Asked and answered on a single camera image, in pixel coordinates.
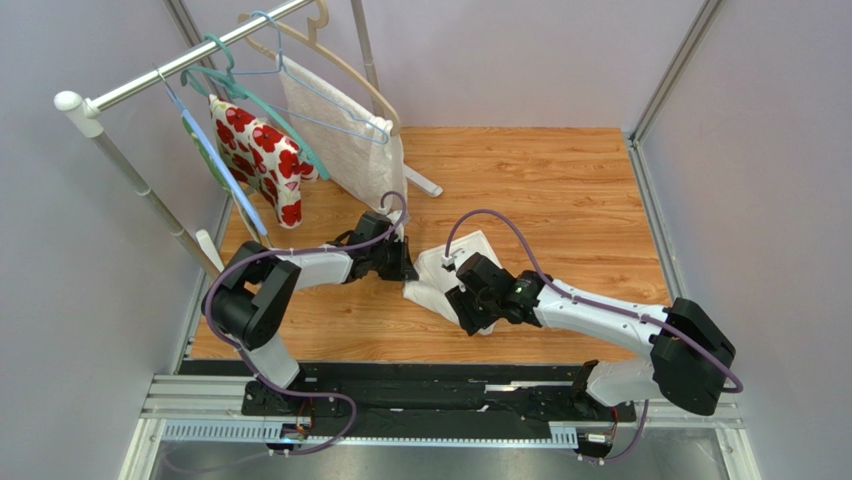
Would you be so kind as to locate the white cloth napkin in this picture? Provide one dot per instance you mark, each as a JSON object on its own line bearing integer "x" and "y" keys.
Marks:
{"x": 433, "y": 282}

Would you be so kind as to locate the red floral cloth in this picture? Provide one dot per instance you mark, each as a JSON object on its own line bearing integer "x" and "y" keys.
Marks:
{"x": 261, "y": 156}

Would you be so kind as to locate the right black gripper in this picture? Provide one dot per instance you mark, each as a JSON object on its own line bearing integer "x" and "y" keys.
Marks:
{"x": 465, "y": 311}

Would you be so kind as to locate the light blue wire hanger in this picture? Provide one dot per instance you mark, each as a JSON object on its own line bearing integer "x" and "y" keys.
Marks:
{"x": 314, "y": 24}

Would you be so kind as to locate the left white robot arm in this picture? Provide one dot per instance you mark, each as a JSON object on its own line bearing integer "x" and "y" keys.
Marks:
{"x": 246, "y": 304}

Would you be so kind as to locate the green patterned cloth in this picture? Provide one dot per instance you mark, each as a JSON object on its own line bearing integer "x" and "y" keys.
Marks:
{"x": 213, "y": 166}

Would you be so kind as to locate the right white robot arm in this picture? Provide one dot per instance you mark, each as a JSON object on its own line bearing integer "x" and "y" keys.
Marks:
{"x": 681, "y": 355}

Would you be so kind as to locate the white hanging towel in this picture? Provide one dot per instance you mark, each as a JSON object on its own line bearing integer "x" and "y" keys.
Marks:
{"x": 364, "y": 169}

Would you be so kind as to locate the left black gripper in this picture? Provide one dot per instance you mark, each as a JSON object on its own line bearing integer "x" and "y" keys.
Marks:
{"x": 404, "y": 260}

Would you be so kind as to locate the blue plastic hanger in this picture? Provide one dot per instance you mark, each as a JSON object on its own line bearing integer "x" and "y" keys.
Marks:
{"x": 216, "y": 166}

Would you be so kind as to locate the beige wooden hanger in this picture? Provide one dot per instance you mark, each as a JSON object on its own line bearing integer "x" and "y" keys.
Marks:
{"x": 369, "y": 67}

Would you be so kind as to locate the teal plastic hanger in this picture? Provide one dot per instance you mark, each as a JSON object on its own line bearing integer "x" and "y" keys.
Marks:
{"x": 227, "y": 80}

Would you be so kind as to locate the white slotted cable duct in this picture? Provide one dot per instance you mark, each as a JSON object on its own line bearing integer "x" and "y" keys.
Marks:
{"x": 251, "y": 431}

